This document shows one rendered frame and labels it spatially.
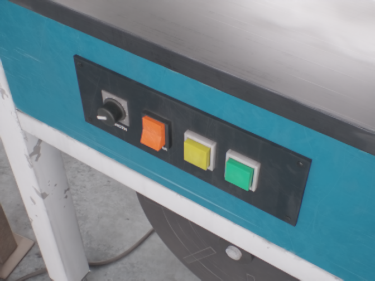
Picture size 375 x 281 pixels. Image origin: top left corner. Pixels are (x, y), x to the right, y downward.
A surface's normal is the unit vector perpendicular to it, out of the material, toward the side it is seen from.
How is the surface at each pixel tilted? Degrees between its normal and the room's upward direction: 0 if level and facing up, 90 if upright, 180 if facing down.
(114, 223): 0
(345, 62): 0
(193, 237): 90
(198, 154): 90
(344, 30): 0
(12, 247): 90
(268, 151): 90
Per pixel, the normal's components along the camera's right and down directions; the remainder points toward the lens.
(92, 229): 0.00, -0.70
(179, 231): -0.55, 0.60
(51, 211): 0.84, 0.40
